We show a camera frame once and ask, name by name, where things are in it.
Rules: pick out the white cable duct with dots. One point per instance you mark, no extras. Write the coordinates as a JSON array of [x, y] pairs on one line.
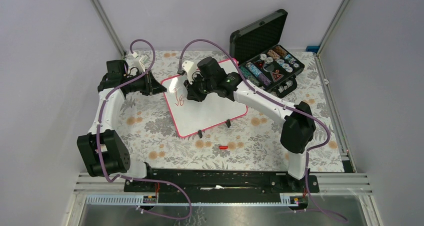
[[142, 200]]

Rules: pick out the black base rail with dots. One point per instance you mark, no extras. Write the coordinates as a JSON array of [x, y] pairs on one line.
[[171, 185]]

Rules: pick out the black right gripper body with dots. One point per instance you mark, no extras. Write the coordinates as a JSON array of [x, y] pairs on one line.
[[200, 88]]

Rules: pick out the black poker chip case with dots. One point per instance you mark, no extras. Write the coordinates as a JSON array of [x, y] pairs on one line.
[[262, 60]]

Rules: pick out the pink framed whiteboard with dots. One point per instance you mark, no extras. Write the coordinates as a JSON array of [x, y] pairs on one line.
[[189, 117]]

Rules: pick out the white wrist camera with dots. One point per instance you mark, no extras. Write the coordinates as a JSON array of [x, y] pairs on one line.
[[140, 61], [189, 68]]

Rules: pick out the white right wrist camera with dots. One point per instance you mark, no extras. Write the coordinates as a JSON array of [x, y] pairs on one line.
[[189, 68]]

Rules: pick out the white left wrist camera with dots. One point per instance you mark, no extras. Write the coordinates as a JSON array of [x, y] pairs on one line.
[[140, 61]]

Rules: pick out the blue object behind frame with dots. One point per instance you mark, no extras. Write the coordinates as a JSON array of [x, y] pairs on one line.
[[313, 49]]

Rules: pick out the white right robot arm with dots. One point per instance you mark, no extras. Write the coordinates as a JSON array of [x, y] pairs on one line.
[[298, 127]]

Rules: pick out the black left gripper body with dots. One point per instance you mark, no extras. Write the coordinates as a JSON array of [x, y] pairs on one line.
[[144, 84]]

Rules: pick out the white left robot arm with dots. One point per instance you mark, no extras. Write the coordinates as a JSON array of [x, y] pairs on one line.
[[102, 150]]

